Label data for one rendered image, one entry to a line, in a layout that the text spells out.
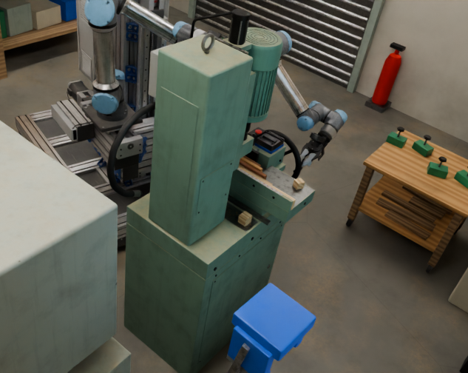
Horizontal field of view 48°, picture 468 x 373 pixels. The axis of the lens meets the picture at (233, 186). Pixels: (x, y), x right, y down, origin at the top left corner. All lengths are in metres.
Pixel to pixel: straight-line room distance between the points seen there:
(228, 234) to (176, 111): 0.60
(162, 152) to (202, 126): 0.24
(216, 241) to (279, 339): 0.78
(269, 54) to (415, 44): 3.14
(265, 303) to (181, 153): 0.63
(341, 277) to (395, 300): 0.33
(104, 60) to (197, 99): 0.80
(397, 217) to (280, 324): 2.17
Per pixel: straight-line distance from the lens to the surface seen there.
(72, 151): 3.46
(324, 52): 5.26
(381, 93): 4.95
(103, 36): 2.30
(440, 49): 4.85
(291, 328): 1.36
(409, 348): 3.02
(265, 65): 1.88
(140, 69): 2.71
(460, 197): 3.24
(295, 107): 2.54
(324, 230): 3.44
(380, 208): 3.49
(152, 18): 2.39
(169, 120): 1.75
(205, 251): 1.99
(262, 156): 2.26
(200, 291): 2.07
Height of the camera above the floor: 2.22
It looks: 38 degrees down
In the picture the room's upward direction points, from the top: 11 degrees clockwise
